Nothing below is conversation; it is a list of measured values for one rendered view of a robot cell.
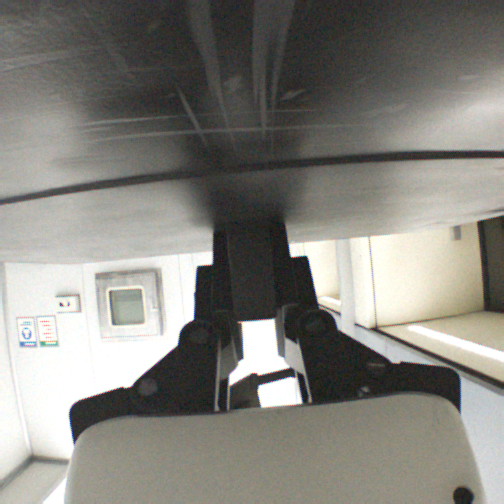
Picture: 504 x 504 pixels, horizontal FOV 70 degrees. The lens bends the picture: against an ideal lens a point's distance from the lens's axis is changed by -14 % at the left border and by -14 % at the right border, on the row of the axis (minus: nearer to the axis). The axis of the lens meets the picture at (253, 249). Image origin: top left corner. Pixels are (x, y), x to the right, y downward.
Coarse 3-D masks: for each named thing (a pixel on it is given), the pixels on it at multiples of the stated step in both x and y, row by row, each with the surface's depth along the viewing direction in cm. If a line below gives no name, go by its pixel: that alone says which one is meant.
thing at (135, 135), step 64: (0, 0) 2; (64, 0) 2; (128, 0) 2; (192, 0) 2; (256, 0) 2; (320, 0) 2; (384, 0) 2; (448, 0) 2; (0, 64) 2; (64, 64) 3; (128, 64) 3; (192, 64) 3; (256, 64) 3; (320, 64) 3; (384, 64) 3; (448, 64) 3; (0, 128) 3; (64, 128) 4; (128, 128) 4; (192, 128) 4; (256, 128) 4; (320, 128) 5; (384, 128) 5; (448, 128) 5; (0, 192) 6; (64, 192) 6; (128, 192) 7; (192, 192) 7; (256, 192) 8; (320, 192) 8; (384, 192) 9; (448, 192) 10; (0, 256) 16; (64, 256) 20; (128, 256) 24; (256, 256) 11; (256, 320) 11
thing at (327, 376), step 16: (304, 320) 12; (320, 320) 12; (304, 336) 11; (320, 336) 12; (336, 336) 11; (304, 352) 11; (320, 352) 11; (336, 352) 11; (304, 368) 11; (320, 368) 11; (336, 368) 11; (304, 384) 13; (320, 384) 10; (336, 384) 10; (352, 384) 10; (304, 400) 12; (320, 400) 10
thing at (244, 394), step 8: (288, 368) 151; (248, 376) 159; (256, 376) 142; (264, 376) 144; (272, 376) 146; (280, 376) 148; (288, 376) 150; (232, 384) 149; (240, 384) 150; (248, 384) 155; (256, 384) 142; (232, 392) 143; (240, 392) 148; (248, 392) 154; (256, 392) 159; (232, 400) 142; (240, 400) 147; (248, 400) 149; (256, 400) 157; (232, 408) 140; (240, 408) 141
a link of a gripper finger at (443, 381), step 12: (396, 372) 11; (408, 372) 11; (420, 372) 11; (432, 372) 11; (444, 372) 11; (456, 372) 11; (396, 384) 11; (408, 384) 11; (420, 384) 11; (432, 384) 11; (444, 384) 11; (456, 384) 10; (444, 396) 10; (456, 396) 10; (456, 408) 10
